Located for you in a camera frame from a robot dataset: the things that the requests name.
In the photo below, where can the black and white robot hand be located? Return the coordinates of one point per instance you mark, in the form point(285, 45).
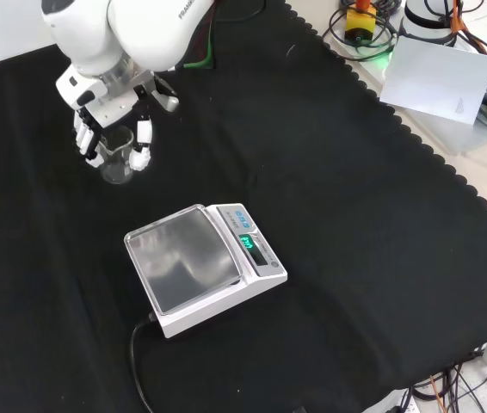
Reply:
point(106, 109)

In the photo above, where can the clear glass beaker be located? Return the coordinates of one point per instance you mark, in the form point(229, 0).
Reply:
point(117, 160)

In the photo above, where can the white electronic balance steel pan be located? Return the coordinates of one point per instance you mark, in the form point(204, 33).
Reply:
point(202, 264)

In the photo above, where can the black bench cloth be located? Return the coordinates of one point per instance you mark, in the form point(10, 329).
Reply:
point(209, 223)

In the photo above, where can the yellow stop button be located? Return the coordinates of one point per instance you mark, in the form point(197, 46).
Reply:
point(359, 25)

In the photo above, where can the pale board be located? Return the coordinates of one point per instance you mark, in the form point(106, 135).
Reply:
point(437, 79)

